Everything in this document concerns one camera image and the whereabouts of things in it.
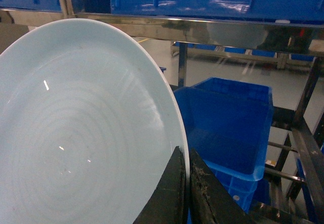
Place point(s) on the stainless steel shelf frame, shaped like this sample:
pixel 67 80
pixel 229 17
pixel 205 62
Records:
pixel 307 40

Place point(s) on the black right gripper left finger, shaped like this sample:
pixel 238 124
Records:
pixel 168 201

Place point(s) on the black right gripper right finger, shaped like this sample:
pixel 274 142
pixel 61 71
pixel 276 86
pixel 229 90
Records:
pixel 209 200

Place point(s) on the blue crate on shelf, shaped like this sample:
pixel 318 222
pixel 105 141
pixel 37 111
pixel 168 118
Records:
pixel 228 123

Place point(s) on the light blue oval tray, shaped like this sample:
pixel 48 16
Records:
pixel 88 124

